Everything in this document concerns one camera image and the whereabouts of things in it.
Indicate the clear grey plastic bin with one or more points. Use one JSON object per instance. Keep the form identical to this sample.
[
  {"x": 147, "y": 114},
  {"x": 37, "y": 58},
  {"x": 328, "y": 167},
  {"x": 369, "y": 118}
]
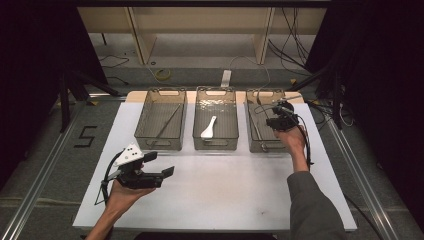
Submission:
[
  {"x": 266, "y": 136},
  {"x": 226, "y": 120},
  {"x": 150, "y": 116}
]

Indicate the person's right hand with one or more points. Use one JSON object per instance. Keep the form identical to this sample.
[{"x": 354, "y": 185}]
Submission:
[{"x": 295, "y": 143}]

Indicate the metal chopstick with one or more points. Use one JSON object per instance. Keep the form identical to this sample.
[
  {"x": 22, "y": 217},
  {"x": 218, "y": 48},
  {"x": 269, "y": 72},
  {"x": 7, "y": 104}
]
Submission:
[
  {"x": 170, "y": 119},
  {"x": 163, "y": 129}
]

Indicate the white power strip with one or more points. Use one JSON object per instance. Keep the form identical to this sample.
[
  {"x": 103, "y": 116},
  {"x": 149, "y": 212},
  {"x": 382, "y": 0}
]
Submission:
[{"x": 226, "y": 78}]

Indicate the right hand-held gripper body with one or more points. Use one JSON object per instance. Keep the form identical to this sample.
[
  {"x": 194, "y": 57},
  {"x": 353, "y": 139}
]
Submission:
[{"x": 283, "y": 120}]

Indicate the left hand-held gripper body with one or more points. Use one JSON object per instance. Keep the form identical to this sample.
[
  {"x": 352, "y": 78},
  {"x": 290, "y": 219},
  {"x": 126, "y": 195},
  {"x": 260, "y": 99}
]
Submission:
[{"x": 140, "y": 180}]

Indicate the person's left hand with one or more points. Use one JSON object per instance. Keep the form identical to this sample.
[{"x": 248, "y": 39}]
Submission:
[{"x": 123, "y": 198}]

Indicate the wooden shelf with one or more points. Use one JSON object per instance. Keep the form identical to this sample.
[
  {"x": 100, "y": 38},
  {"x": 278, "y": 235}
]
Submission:
[{"x": 200, "y": 20}]

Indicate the black metal stand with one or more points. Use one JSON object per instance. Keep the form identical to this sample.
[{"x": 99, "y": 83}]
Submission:
[
  {"x": 337, "y": 106},
  {"x": 64, "y": 106}
]

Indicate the yellow tape roll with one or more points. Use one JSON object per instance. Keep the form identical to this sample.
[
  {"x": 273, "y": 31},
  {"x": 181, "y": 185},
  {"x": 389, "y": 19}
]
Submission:
[{"x": 169, "y": 74}]

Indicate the aluminium floor rail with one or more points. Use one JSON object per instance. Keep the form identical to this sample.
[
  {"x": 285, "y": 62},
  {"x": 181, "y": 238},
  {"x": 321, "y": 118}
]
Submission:
[
  {"x": 361, "y": 181},
  {"x": 38, "y": 180}
]

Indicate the white plastic spoon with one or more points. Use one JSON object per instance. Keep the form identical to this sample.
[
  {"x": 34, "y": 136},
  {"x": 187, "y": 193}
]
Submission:
[{"x": 207, "y": 133}]

